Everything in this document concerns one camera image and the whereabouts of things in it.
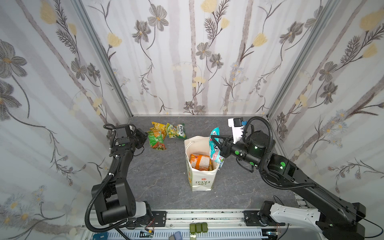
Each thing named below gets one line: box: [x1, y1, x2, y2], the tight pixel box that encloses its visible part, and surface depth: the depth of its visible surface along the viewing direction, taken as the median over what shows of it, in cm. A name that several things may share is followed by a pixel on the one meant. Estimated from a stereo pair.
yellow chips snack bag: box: [150, 121, 166, 135], surface depth 109 cm
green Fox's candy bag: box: [165, 122, 187, 139], surface depth 107 cm
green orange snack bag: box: [147, 130, 166, 150], surface depth 88 cm
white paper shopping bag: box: [184, 135, 220, 192], surface depth 76 cm
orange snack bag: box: [189, 154, 211, 171], surface depth 88 cm
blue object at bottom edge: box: [93, 231, 108, 240], surface depth 69 cm
